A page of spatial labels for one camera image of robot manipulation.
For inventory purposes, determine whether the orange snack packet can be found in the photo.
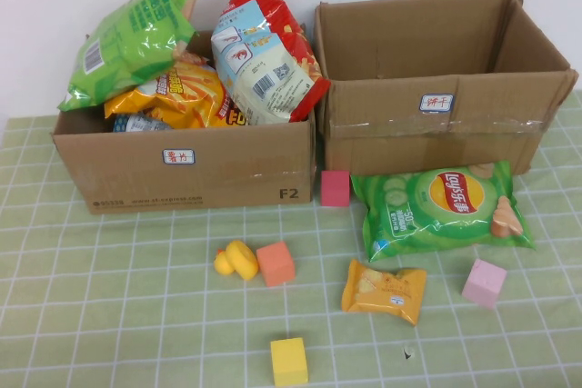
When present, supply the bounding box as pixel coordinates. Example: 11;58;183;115
340;259;428;328

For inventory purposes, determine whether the yellow foam cube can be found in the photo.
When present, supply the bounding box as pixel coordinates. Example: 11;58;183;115
270;337;309;388

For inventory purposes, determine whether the green chips bag with barcode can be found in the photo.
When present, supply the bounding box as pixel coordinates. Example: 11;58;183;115
58;0;208;112

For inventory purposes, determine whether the yellow fries snack bag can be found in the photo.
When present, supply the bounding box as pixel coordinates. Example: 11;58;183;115
104;54;251;131

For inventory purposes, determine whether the blue white dotted snack bag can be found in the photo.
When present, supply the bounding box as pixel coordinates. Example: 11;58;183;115
112;113;174;134

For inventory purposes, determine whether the magenta foam cube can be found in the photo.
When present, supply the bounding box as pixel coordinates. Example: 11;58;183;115
320;169;352;208

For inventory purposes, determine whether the cardboard box with F2 print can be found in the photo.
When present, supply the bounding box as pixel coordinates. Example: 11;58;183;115
51;26;318;216

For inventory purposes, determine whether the orange foam cube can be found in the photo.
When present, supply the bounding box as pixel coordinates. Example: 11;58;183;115
256;241;296;288

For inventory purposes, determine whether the red shrimp chips bag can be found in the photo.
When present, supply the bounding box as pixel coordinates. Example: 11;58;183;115
211;0;332;127

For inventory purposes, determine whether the yellow rubber duck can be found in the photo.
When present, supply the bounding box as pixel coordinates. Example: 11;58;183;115
213;240;260;282

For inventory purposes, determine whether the white label with red writing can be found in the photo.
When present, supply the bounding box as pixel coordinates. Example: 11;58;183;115
162;148;197;166
418;92;456;114

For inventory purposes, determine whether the green cucumber Lay's chips bag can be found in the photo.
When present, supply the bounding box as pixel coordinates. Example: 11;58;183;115
349;160;537;264

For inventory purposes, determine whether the green checkered tablecloth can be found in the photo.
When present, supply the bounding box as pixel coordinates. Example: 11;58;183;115
0;89;582;388

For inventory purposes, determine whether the cardboard box with clear tape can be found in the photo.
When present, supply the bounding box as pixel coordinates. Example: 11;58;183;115
313;0;581;176

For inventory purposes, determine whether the light pink foam cube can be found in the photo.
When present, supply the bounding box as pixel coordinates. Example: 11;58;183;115
461;258;508;310

